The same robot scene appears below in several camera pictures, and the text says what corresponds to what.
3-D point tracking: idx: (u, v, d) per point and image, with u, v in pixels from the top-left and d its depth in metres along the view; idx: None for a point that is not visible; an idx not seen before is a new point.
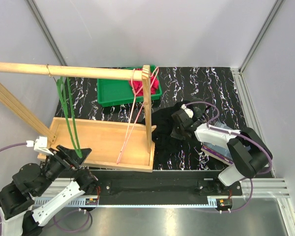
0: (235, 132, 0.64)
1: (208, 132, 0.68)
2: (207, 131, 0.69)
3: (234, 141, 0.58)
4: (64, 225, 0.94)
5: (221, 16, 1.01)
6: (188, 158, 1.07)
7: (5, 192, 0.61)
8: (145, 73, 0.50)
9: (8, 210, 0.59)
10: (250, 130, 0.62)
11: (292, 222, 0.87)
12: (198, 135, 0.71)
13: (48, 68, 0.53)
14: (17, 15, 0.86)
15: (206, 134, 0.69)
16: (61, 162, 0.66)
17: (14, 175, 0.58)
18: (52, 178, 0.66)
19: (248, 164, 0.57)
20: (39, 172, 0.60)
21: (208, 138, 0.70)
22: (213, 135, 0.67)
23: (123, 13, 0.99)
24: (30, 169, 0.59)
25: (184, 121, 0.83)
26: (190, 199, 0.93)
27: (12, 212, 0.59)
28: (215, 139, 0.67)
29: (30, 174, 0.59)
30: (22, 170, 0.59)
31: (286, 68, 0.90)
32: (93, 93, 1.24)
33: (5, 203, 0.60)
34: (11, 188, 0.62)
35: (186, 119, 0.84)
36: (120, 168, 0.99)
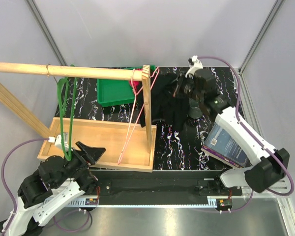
0: (269, 148, 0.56)
1: (236, 129, 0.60)
2: (235, 126, 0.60)
3: (266, 163, 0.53)
4: (64, 224, 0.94)
5: (221, 16, 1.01)
6: (188, 158, 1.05)
7: (27, 182, 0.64)
8: (145, 73, 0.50)
9: (31, 199, 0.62)
10: (286, 155, 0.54)
11: (292, 222, 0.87)
12: (220, 120, 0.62)
13: (48, 68, 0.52)
14: (17, 14, 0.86)
15: (230, 126, 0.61)
16: (79, 158, 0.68)
17: (41, 165, 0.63)
18: (71, 173, 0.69)
19: (260, 185, 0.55)
20: (62, 164, 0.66)
21: (229, 129, 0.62)
22: (239, 133, 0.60)
23: (123, 13, 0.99)
24: (54, 160, 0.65)
25: (208, 92, 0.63)
26: (190, 199, 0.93)
27: (34, 200, 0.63)
28: (240, 137, 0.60)
29: (54, 164, 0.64)
30: (48, 160, 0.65)
31: (286, 69, 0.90)
32: (93, 93, 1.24)
33: (27, 192, 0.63)
34: (33, 178, 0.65)
35: (211, 90, 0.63)
36: (120, 168, 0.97)
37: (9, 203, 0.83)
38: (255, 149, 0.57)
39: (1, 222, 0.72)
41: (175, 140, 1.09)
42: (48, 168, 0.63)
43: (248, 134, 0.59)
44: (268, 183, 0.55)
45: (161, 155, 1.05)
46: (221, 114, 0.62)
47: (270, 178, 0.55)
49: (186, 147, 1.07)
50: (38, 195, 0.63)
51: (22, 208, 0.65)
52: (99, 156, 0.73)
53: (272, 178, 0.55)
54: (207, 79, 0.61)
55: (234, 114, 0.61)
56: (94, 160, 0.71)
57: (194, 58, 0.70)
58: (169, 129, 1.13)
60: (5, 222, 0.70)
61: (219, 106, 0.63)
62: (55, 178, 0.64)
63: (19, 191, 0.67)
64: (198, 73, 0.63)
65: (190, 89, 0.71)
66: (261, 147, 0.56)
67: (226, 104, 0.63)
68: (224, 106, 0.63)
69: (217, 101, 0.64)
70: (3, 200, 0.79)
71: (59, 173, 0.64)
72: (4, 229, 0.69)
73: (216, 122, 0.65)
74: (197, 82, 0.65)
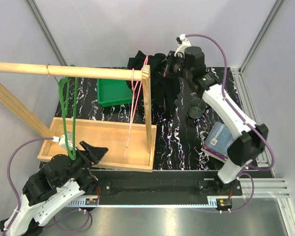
0: (250, 123, 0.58)
1: (221, 104, 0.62)
2: (220, 102, 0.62)
3: (245, 136, 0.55)
4: (64, 224, 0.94)
5: (221, 16, 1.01)
6: (188, 158, 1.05)
7: (33, 180, 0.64)
8: (145, 73, 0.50)
9: (36, 196, 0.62)
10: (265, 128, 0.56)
11: (292, 222, 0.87)
12: (206, 96, 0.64)
13: (48, 68, 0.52)
14: (17, 14, 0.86)
15: (215, 102, 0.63)
16: (83, 157, 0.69)
17: (47, 163, 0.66)
18: (75, 171, 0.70)
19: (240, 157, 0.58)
20: (68, 162, 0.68)
21: (214, 105, 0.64)
22: (223, 109, 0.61)
23: (123, 13, 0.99)
24: (61, 159, 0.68)
25: (197, 70, 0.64)
26: (190, 199, 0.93)
27: (39, 198, 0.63)
28: (224, 112, 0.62)
29: (60, 163, 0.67)
30: (54, 159, 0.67)
31: (286, 69, 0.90)
32: (93, 93, 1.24)
33: (33, 190, 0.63)
34: (38, 176, 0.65)
35: (200, 67, 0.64)
36: (120, 168, 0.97)
37: (10, 203, 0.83)
38: (237, 124, 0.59)
39: (2, 221, 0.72)
41: (176, 140, 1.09)
42: (54, 166, 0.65)
43: (231, 109, 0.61)
44: (247, 156, 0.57)
45: (161, 155, 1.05)
46: (208, 91, 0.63)
47: (250, 151, 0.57)
49: (186, 148, 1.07)
50: (43, 192, 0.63)
51: (26, 206, 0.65)
52: (102, 155, 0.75)
53: (251, 152, 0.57)
54: (197, 56, 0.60)
55: (220, 91, 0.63)
56: (97, 160, 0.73)
57: (182, 37, 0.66)
58: (169, 129, 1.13)
60: (7, 221, 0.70)
61: (207, 84, 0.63)
62: (60, 177, 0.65)
63: (24, 190, 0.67)
64: (188, 51, 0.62)
65: (180, 69, 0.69)
66: (243, 122, 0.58)
67: (213, 82, 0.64)
68: (211, 84, 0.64)
69: (205, 78, 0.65)
70: (3, 200, 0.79)
71: (64, 171, 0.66)
72: (5, 228, 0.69)
73: (202, 99, 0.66)
74: (186, 60, 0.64)
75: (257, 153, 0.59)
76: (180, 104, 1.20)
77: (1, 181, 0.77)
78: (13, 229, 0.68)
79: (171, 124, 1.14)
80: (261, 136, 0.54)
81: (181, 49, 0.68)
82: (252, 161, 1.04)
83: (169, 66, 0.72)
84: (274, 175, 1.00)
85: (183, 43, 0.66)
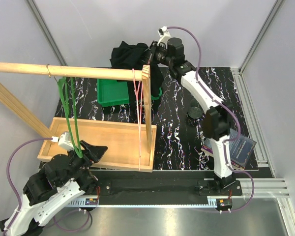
0: (218, 100, 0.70)
1: (194, 86, 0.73)
2: (193, 84, 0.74)
3: (213, 110, 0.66)
4: (64, 224, 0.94)
5: (221, 16, 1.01)
6: (188, 158, 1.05)
7: (34, 180, 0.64)
8: (145, 73, 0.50)
9: (36, 196, 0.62)
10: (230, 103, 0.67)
11: (292, 222, 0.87)
12: (184, 81, 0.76)
13: (48, 68, 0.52)
14: (17, 14, 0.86)
15: (191, 85, 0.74)
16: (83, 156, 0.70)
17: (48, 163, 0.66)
18: (75, 171, 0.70)
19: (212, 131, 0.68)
20: (69, 162, 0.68)
21: (190, 88, 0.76)
22: (196, 90, 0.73)
23: (123, 13, 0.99)
24: (61, 159, 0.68)
25: (177, 59, 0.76)
26: (190, 199, 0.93)
27: (40, 198, 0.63)
28: (197, 93, 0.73)
29: (61, 163, 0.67)
30: (54, 159, 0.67)
31: (286, 68, 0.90)
32: (93, 93, 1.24)
33: (33, 190, 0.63)
34: (39, 176, 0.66)
35: (180, 56, 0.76)
36: (120, 168, 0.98)
37: (10, 203, 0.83)
38: (207, 101, 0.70)
39: (2, 221, 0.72)
41: (176, 140, 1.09)
42: (55, 166, 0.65)
43: (202, 90, 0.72)
44: (218, 130, 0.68)
45: (161, 155, 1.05)
46: (184, 75, 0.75)
47: (219, 125, 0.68)
49: (186, 148, 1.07)
50: (44, 192, 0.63)
51: (26, 205, 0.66)
52: (102, 154, 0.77)
53: (221, 125, 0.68)
54: (177, 47, 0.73)
55: (194, 75, 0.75)
56: (98, 158, 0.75)
57: (164, 29, 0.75)
58: (169, 129, 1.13)
60: (7, 221, 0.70)
61: (184, 70, 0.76)
62: (61, 176, 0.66)
63: (24, 189, 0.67)
64: (170, 43, 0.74)
65: (163, 57, 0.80)
66: (211, 99, 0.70)
67: (190, 69, 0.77)
68: (188, 71, 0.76)
69: (183, 66, 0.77)
70: (3, 200, 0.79)
71: (64, 170, 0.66)
72: (6, 228, 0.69)
73: (181, 83, 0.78)
74: (169, 50, 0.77)
75: (227, 128, 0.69)
76: (180, 104, 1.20)
77: (1, 181, 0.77)
78: (13, 229, 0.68)
79: (171, 124, 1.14)
80: (227, 110, 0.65)
81: (164, 40, 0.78)
82: (252, 161, 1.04)
83: (153, 55, 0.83)
84: (274, 175, 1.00)
85: (164, 35, 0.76)
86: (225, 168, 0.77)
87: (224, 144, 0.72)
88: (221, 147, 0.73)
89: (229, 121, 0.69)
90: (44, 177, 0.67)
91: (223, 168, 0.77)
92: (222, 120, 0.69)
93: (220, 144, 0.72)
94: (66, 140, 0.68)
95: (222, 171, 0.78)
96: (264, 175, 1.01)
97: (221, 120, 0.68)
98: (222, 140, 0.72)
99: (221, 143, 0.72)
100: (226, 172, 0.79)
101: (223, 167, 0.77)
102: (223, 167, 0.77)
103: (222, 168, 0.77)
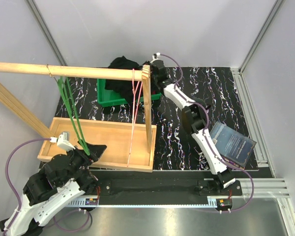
0: (191, 101, 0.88)
1: (172, 93, 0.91)
2: (172, 92, 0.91)
3: (187, 108, 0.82)
4: (64, 224, 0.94)
5: (221, 16, 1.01)
6: (188, 158, 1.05)
7: (34, 180, 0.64)
8: (145, 73, 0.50)
9: (36, 196, 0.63)
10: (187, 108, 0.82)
11: (292, 222, 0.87)
12: (165, 92, 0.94)
13: (48, 68, 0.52)
14: (17, 15, 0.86)
15: (170, 94, 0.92)
16: (81, 155, 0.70)
17: (48, 163, 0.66)
18: (76, 170, 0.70)
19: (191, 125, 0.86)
20: (69, 162, 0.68)
21: (170, 96, 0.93)
22: (174, 96, 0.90)
23: (123, 13, 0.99)
24: (61, 159, 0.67)
25: (160, 76, 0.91)
26: (190, 199, 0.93)
27: (40, 198, 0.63)
28: (176, 99, 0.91)
29: (61, 163, 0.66)
30: (54, 159, 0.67)
31: (286, 69, 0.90)
32: (93, 93, 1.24)
33: (34, 190, 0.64)
34: (39, 176, 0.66)
35: (162, 74, 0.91)
36: (120, 168, 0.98)
37: (9, 203, 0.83)
38: (183, 103, 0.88)
39: (2, 221, 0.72)
41: (176, 140, 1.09)
42: (55, 166, 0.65)
43: (178, 95, 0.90)
44: (193, 125, 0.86)
45: (161, 155, 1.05)
46: (165, 88, 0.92)
47: (194, 121, 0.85)
49: (186, 148, 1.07)
50: (43, 193, 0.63)
51: (26, 205, 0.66)
52: (101, 153, 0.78)
53: (196, 121, 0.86)
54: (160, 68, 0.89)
55: (172, 87, 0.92)
56: (96, 157, 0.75)
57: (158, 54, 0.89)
58: (169, 129, 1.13)
60: (7, 221, 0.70)
61: (165, 85, 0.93)
62: (61, 176, 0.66)
63: (24, 189, 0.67)
64: (154, 64, 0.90)
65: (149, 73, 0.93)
66: (186, 101, 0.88)
67: (170, 83, 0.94)
68: (168, 84, 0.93)
69: (164, 81, 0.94)
70: (3, 200, 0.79)
71: (64, 170, 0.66)
72: (6, 228, 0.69)
73: (164, 95, 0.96)
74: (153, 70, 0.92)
75: (200, 122, 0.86)
76: None
77: (1, 181, 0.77)
78: (13, 229, 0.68)
79: (171, 124, 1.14)
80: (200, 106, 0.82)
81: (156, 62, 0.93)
82: (252, 161, 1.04)
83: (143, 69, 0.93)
84: (274, 175, 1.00)
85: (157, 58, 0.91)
86: (218, 162, 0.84)
87: (205, 136, 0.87)
88: (204, 140, 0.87)
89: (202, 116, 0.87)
90: (44, 177, 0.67)
91: (216, 162, 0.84)
92: (198, 117, 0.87)
93: (200, 136, 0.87)
94: (65, 140, 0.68)
95: (215, 166, 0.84)
96: (264, 175, 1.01)
97: (195, 118, 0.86)
98: (201, 132, 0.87)
99: (202, 136, 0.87)
100: (221, 167, 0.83)
101: (215, 162, 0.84)
102: (214, 161, 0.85)
103: (214, 162, 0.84)
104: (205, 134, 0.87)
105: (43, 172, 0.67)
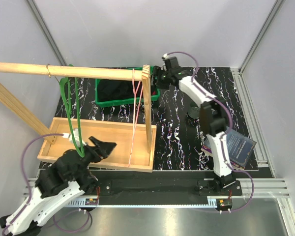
0: (211, 95, 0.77)
1: (190, 86, 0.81)
2: (189, 84, 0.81)
3: (206, 104, 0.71)
4: (63, 225, 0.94)
5: (222, 16, 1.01)
6: (189, 158, 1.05)
7: (46, 174, 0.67)
8: (145, 73, 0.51)
9: (49, 190, 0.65)
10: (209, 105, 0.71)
11: (292, 222, 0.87)
12: (181, 85, 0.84)
13: (48, 68, 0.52)
14: (17, 15, 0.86)
15: (187, 87, 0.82)
16: (92, 151, 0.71)
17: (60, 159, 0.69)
18: (86, 165, 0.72)
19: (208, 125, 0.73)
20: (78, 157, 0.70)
21: (187, 90, 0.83)
22: (191, 90, 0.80)
23: (123, 13, 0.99)
24: (73, 154, 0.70)
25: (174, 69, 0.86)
26: (190, 199, 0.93)
27: (53, 191, 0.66)
28: (192, 93, 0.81)
29: (72, 159, 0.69)
30: (66, 154, 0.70)
31: (286, 69, 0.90)
32: (93, 93, 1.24)
33: (47, 184, 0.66)
34: (50, 171, 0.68)
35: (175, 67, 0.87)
36: (120, 168, 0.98)
37: (9, 203, 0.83)
38: (201, 98, 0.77)
39: (2, 217, 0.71)
41: (175, 140, 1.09)
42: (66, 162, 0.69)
43: (196, 89, 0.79)
44: (212, 124, 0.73)
45: (161, 156, 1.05)
46: (181, 80, 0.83)
47: (214, 120, 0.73)
49: (186, 147, 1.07)
50: (56, 186, 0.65)
51: (37, 199, 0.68)
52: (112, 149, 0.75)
53: (216, 121, 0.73)
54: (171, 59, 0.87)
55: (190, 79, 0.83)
56: (106, 153, 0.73)
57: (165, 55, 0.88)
58: (169, 129, 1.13)
60: (10, 217, 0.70)
61: (181, 76, 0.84)
62: (72, 170, 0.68)
63: (36, 182, 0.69)
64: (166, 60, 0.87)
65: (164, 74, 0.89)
66: (205, 95, 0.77)
67: (187, 75, 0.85)
68: (185, 76, 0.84)
69: (180, 73, 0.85)
70: (3, 200, 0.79)
71: (74, 165, 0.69)
72: (9, 223, 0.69)
73: (179, 89, 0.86)
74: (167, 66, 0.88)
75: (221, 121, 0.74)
76: (180, 104, 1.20)
77: (1, 181, 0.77)
78: (16, 224, 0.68)
79: (171, 125, 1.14)
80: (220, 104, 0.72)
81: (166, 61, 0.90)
82: (252, 161, 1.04)
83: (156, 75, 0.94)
84: (274, 175, 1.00)
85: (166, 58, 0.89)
86: (225, 167, 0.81)
87: (221, 141, 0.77)
88: (219, 144, 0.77)
89: (223, 116, 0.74)
90: (56, 171, 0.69)
91: (222, 166, 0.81)
92: (218, 116, 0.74)
93: (217, 140, 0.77)
94: None
95: (221, 169, 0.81)
96: (264, 175, 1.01)
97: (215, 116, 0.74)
98: (219, 136, 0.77)
99: (218, 139, 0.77)
100: (225, 171, 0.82)
101: (222, 165, 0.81)
102: (221, 164, 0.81)
103: (221, 165, 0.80)
104: (221, 139, 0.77)
105: (54, 166, 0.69)
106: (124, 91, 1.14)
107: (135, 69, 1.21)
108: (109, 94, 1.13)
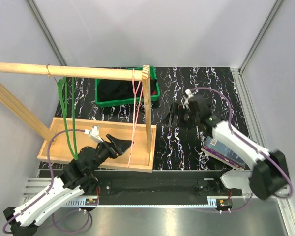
0: (263, 150, 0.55)
1: (229, 138, 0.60)
2: (228, 135, 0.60)
3: (259, 163, 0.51)
4: (63, 225, 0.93)
5: (222, 15, 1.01)
6: (189, 158, 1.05)
7: (68, 168, 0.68)
8: (145, 73, 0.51)
9: (72, 183, 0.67)
10: (263, 164, 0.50)
11: (292, 222, 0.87)
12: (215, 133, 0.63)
13: (48, 68, 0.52)
14: (17, 15, 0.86)
15: (225, 137, 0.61)
16: (108, 148, 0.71)
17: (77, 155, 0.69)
18: (102, 161, 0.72)
19: (265, 189, 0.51)
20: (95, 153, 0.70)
21: (225, 140, 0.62)
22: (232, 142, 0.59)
23: (123, 13, 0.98)
24: (89, 150, 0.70)
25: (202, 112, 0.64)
26: (190, 199, 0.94)
27: (74, 185, 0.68)
28: (233, 145, 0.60)
29: (89, 155, 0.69)
30: (83, 150, 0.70)
31: (287, 69, 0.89)
32: (93, 93, 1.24)
33: (69, 177, 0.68)
34: (71, 165, 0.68)
35: (204, 109, 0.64)
36: (120, 168, 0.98)
37: (9, 203, 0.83)
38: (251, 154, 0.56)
39: (9, 207, 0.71)
41: (175, 140, 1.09)
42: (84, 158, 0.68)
43: (241, 142, 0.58)
44: (271, 189, 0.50)
45: (161, 156, 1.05)
46: (215, 128, 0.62)
47: (273, 182, 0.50)
49: (186, 148, 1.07)
50: (77, 179, 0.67)
51: (58, 189, 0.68)
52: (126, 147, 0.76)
53: (276, 182, 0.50)
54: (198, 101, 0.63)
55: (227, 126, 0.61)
56: (121, 150, 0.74)
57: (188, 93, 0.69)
58: (169, 129, 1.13)
60: (21, 206, 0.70)
61: (214, 123, 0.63)
62: (89, 165, 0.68)
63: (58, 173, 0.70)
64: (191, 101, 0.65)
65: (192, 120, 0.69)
66: (256, 151, 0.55)
67: (221, 120, 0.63)
68: (219, 122, 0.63)
69: (211, 117, 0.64)
70: (3, 200, 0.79)
71: (92, 161, 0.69)
72: (19, 212, 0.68)
73: (213, 137, 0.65)
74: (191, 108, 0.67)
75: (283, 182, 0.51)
76: None
77: (0, 181, 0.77)
78: (28, 214, 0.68)
79: None
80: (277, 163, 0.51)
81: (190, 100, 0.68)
82: None
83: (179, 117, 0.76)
84: None
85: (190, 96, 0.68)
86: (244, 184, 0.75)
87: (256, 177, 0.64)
88: None
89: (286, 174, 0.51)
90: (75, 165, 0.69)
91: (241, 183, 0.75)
92: (276, 175, 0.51)
93: None
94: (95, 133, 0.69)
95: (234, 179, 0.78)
96: None
97: (273, 176, 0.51)
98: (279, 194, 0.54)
99: None
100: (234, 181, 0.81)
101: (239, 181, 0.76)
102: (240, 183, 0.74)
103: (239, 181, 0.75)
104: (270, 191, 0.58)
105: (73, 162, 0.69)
106: (124, 91, 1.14)
107: (135, 69, 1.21)
108: (109, 94, 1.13)
